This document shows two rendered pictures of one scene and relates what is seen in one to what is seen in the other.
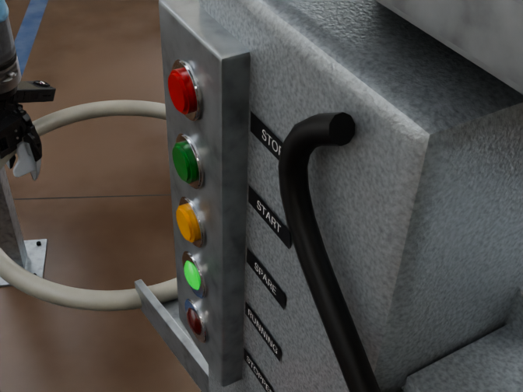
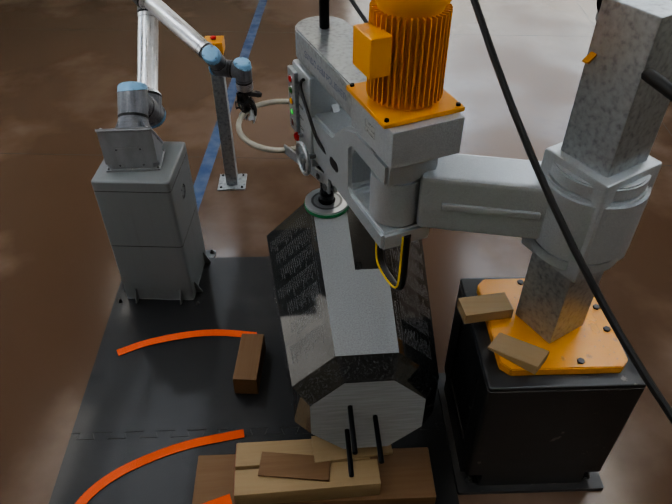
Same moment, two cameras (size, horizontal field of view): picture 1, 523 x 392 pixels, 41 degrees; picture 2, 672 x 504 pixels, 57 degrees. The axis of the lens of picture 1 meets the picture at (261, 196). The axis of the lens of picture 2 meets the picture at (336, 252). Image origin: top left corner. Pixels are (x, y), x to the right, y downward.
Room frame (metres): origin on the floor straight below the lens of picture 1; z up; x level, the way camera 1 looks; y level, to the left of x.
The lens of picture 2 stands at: (-2.04, -0.50, 2.65)
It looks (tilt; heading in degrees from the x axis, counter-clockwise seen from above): 41 degrees down; 9
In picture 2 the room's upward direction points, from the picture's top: straight up
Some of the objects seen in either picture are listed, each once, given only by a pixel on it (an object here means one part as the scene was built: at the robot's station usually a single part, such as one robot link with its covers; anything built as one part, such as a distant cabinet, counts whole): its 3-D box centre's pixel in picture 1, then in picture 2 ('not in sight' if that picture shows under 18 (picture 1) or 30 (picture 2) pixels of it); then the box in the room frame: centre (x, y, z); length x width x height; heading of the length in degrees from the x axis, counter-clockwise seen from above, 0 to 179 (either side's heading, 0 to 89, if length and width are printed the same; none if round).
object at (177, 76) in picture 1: (184, 90); not in sight; (0.34, 0.05, 1.47); 0.03 x 0.01 x 0.03; 32
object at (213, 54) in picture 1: (212, 215); (294, 99); (0.35, 0.03, 1.37); 0.08 x 0.03 x 0.28; 32
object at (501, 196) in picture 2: not in sight; (527, 199); (-0.22, -0.90, 1.36); 0.74 x 0.34 x 0.25; 89
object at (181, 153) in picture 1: (187, 162); not in sight; (0.34, 0.05, 1.42); 0.03 x 0.01 x 0.03; 32
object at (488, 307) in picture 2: not in sight; (484, 307); (-0.22, -0.84, 0.81); 0.20 x 0.10 x 0.05; 108
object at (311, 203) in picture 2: not in sight; (326, 201); (0.35, -0.10, 0.84); 0.21 x 0.21 x 0.01
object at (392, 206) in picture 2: not in sight; (396, 190); (-0.21, -0.45, 1.34); 0.19 x 0.19 x 0.20
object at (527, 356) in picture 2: not in sight; (517, 349); (-0.43, -0.96, 0.80); 0.20 x 0.10 x 0.05; 59
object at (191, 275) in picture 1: (195, 274); not in sight; (0.34, 0.04, 1.32); 0.02 x 0.01 x 0.02; 32
